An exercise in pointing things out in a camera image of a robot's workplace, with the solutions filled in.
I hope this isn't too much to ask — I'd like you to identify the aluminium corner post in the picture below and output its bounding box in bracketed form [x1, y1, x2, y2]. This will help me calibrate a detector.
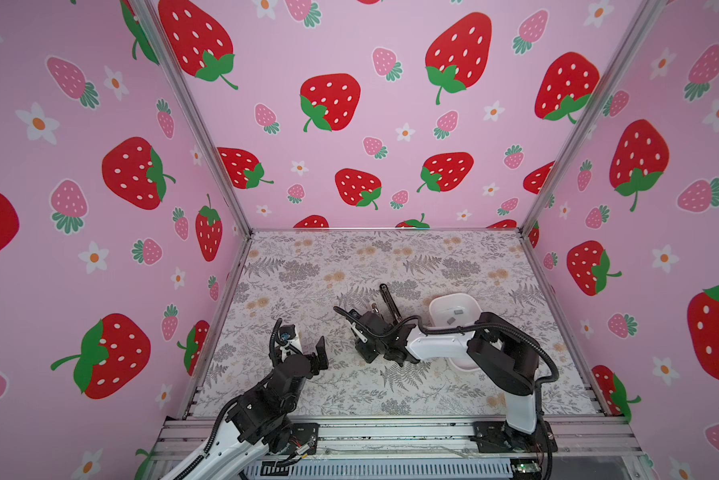
[133, 1, 251, 238]
[519, 0, 665, 240]

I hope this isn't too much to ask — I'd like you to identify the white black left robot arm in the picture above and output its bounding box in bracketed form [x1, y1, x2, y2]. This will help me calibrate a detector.
[165, 320, 329, 479]

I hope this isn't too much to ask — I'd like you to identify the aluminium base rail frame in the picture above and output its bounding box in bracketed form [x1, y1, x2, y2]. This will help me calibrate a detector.
[145, 413, 655, 480]

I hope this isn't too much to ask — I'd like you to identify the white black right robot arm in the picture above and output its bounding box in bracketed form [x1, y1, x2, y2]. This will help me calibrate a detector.
[333, 306, 559, 439]

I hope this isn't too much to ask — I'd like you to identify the white plastic tray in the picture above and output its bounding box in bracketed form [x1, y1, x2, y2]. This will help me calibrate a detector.
[429, 293, 483, 373]

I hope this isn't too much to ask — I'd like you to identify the aluminium corner post left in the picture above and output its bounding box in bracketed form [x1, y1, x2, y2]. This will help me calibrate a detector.
[133, 1, 251, 238]

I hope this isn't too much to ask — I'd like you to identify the aluminium corner post right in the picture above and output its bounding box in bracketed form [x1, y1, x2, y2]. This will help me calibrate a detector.
[519, 0, 665, 240]

